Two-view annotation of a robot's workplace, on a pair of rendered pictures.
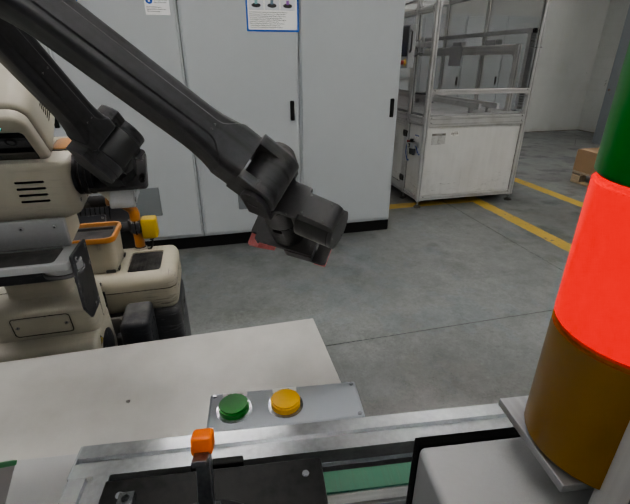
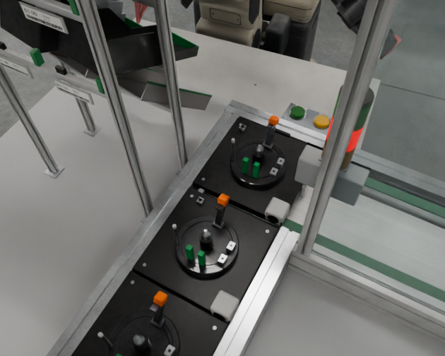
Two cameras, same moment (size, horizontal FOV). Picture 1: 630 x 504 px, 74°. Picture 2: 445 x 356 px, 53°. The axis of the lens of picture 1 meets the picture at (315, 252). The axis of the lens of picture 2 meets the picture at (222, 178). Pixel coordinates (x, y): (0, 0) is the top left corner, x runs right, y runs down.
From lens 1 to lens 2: 0.65 m
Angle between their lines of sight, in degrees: 41
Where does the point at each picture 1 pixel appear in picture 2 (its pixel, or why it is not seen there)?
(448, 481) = (306, 151)
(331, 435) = not seen: hidden behind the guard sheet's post
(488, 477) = (314, 155)
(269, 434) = (306, 131)
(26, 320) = (218, 10)
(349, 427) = not seen: hidden behind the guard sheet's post
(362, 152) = not seen: outside the picture
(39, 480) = (212, 104)
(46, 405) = (220, 69)
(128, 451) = (248, 110)
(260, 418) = (306, 123)
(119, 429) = (247, 97)
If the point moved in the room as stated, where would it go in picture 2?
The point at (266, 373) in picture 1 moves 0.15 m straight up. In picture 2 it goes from (329, 102) to (339, 64)
